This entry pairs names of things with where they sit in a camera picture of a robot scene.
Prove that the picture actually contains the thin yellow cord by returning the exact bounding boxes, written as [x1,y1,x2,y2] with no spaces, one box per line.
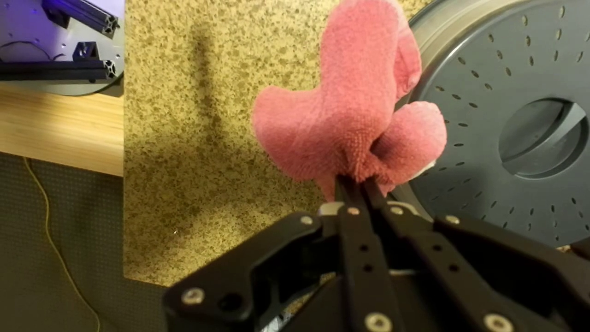
[23,154,104,332]

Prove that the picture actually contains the pink cloth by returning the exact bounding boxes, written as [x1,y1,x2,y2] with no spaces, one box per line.
[249,0,450,202]

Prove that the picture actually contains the grey collapsible microwave cover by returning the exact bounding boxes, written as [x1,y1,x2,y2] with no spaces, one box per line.
[393,0,590,248]

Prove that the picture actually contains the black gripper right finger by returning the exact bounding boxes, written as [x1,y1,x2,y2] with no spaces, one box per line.
[360,174,590,332]

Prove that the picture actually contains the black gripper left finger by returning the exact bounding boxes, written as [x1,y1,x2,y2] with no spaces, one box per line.
[163,173,408,332]

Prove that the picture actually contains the wooden slat chair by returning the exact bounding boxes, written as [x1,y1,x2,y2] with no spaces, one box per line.
[0,80,126,178]

